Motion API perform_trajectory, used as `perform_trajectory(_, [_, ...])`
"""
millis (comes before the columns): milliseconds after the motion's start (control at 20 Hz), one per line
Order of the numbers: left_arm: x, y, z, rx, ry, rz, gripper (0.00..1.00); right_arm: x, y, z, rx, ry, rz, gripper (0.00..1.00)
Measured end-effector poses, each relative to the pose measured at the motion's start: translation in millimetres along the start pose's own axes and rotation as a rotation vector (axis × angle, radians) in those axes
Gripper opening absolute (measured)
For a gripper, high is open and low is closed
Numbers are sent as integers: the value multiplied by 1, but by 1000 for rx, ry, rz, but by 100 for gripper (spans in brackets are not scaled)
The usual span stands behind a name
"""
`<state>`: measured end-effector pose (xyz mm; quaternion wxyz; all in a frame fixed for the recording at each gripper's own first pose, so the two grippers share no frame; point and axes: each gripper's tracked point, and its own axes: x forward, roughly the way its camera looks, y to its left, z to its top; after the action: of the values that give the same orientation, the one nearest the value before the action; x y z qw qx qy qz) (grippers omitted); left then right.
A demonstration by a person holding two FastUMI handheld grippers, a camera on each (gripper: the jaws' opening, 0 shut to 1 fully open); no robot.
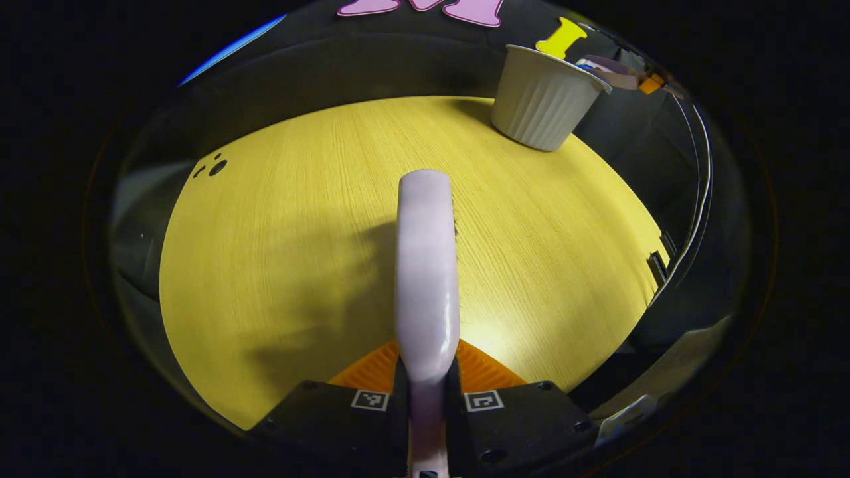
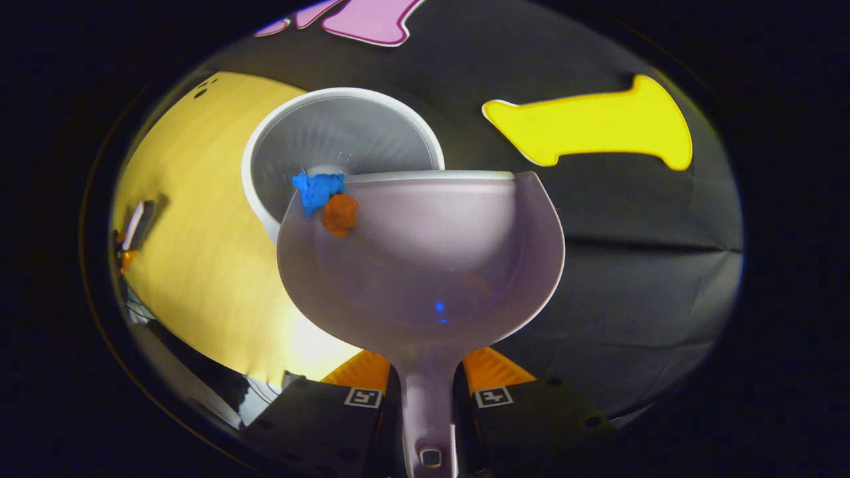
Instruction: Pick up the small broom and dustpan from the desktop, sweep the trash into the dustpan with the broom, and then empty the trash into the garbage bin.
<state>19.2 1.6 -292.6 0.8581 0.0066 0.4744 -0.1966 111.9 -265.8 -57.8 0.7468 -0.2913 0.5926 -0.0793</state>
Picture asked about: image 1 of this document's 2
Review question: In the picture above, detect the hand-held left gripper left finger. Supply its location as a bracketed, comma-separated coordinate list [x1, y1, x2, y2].
[249, 340, 409, 478]

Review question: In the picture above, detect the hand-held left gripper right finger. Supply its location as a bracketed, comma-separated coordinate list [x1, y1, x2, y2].
[444, 339, 598, 478]

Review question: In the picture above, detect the pink dustpan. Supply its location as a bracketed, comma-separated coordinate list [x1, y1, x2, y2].
[574, 54, 641, 90]

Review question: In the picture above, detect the white ribbed garbage bin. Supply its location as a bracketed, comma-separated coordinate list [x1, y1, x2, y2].
[490, 44, 613, 152]

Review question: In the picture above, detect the small pink broom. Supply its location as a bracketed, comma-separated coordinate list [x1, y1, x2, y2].
[395, 169, 460, 478]

